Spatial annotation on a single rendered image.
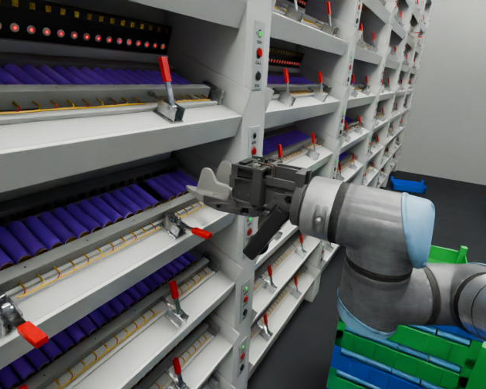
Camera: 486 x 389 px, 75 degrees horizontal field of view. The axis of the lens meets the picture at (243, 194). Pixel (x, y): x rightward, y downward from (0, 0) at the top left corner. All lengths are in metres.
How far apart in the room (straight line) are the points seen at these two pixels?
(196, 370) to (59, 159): 0.62
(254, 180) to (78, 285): 0.28
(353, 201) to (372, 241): 0.06
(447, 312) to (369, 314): 0.10
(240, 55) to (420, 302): 0.51
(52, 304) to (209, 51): 0.51
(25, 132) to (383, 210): 0.42
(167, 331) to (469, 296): 0.49
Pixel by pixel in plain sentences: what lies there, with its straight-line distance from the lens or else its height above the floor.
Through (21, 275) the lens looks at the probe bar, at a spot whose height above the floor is 0.77.
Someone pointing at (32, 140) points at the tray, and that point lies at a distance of 0.39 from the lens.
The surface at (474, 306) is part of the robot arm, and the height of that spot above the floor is 0.75.
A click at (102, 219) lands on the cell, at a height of 0.78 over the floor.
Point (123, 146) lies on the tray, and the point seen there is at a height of 0.91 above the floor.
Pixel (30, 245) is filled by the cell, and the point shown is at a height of 0.78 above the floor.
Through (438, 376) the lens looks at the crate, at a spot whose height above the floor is 0.35.
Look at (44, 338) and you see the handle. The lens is 0.39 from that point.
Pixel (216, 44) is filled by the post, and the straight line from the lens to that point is 0.69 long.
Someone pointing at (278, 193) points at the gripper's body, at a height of 0.83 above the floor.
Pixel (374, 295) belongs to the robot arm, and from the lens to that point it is 0.49.
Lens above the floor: 1.00
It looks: 21 degrees down
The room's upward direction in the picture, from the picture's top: 3 degrees clockwise
